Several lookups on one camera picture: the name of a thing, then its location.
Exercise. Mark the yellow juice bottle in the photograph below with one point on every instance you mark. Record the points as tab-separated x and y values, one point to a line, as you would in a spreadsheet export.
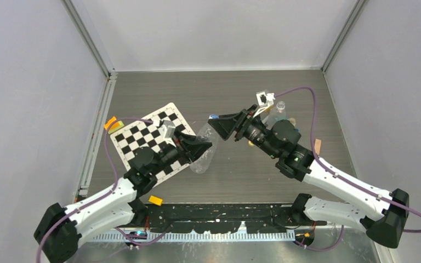
292	121

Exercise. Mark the clear plastic bottle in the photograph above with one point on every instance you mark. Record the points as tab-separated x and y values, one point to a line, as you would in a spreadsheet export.
277	113

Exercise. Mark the yellow block near base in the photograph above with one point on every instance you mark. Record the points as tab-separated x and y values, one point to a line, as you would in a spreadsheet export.
155	200

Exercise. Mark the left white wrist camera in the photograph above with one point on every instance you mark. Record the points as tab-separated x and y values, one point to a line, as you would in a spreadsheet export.
166	129

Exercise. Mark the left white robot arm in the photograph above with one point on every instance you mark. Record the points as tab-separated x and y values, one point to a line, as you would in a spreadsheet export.
63	230

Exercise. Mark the tan wooden block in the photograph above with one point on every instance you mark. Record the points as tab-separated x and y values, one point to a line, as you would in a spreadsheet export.
317	146

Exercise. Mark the orange green block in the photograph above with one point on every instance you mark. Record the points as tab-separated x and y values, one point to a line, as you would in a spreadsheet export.
113	125

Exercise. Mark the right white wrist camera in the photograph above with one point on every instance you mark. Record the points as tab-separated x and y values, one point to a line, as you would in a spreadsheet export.
265	101

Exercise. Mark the black white chessboard mat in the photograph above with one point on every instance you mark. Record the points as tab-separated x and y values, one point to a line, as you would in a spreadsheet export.
139	134

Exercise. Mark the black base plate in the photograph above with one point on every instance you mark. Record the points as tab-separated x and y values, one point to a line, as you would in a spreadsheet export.
220	218

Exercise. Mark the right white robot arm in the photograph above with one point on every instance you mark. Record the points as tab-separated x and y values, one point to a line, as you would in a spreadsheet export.
379	213

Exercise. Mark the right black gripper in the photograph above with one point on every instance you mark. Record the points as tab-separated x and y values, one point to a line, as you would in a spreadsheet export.
240	122

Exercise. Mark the clear bottle blue cap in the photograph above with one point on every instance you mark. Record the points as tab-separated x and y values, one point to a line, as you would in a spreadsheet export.
209	138

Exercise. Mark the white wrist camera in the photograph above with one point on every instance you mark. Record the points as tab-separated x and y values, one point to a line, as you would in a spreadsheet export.
166	129
265	101

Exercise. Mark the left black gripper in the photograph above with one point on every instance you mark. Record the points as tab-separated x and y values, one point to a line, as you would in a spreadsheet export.
193	146

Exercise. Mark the grey slotted cable duct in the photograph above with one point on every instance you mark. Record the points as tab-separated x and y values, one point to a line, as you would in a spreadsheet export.
239	236

